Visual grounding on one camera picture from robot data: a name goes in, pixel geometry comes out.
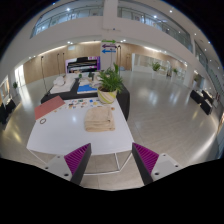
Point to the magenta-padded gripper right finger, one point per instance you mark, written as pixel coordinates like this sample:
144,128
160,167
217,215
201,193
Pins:
146,160

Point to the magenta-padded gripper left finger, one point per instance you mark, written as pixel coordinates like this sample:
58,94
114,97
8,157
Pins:
77,160

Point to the beige towel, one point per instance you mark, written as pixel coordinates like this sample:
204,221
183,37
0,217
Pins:
100,120

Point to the sheet with colourful pictures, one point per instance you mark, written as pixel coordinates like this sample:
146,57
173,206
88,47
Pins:
78,104

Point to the pink flat board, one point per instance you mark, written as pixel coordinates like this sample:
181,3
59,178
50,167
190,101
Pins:
48,107

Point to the black display platform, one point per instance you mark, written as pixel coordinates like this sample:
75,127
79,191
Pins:
123,100

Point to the potted plant in striped pot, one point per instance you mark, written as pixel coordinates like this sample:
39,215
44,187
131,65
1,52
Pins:
106,96

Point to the architectural model on blue base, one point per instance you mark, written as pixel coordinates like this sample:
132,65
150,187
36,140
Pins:
85,89

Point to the white architectural model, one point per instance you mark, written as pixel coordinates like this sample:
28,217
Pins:
63,88

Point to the group of black chairs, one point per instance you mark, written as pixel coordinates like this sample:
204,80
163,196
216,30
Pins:
201,100
6,111

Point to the black floor lamp pole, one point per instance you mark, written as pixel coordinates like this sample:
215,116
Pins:
43,73

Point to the small background potted plant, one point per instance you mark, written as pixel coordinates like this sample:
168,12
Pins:
15,85
156,66

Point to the black piano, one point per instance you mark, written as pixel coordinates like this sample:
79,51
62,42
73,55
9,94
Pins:
81,63

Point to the sign with coloured arrows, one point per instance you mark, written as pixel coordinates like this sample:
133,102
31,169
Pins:
108,46

